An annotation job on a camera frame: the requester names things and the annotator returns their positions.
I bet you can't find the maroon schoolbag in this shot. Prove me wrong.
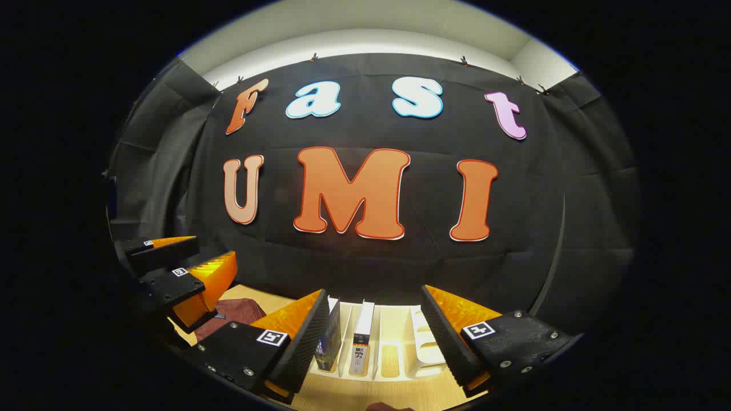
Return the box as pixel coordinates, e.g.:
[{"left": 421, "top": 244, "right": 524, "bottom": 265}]
[{"left": 193, "top": 298, "right": 267, "bottom": 343}]

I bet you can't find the portrait cover book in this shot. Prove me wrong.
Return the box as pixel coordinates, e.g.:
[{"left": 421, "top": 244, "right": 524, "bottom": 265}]
[{"left": 348, "top": 301, "right": 375, "bottom": 376}]

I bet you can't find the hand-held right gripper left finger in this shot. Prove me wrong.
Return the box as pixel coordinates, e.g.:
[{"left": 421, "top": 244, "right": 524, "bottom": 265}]
[{"left": 191, "top": 288, "right": 331, "bottom": 406}]

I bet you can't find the row of black cloth clips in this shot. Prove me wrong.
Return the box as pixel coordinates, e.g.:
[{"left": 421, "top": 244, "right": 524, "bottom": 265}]
[{"left": 178, "top": 53, "right": 552, "bottom": 96}]

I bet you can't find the blue cover book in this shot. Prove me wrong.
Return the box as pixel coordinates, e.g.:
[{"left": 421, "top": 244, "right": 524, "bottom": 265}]
[{"left": 314, "top": 297, "right": 342, "bottom": 372}]

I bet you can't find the white bookshelf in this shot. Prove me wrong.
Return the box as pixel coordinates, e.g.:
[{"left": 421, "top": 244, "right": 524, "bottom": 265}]
[{"left": 308, "top": 297, "right": 453, "bottom": 382}]

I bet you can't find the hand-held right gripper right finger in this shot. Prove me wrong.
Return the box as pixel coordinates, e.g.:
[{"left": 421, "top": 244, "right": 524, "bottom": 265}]
[{"left": 421, "top": 284, "right": 583, "bottom": 398}]

